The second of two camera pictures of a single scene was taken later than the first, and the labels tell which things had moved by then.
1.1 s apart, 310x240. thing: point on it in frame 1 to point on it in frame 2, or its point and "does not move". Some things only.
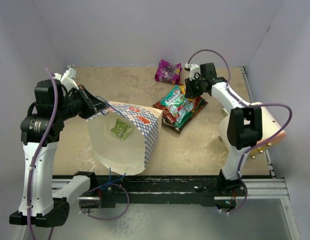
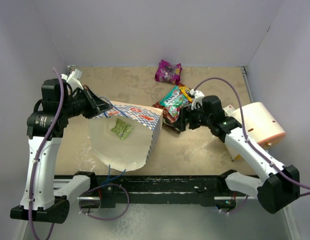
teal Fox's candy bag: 180,106 does not move
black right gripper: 190,92 to 181,124
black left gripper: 92,105 does not move
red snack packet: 166,115 does not move
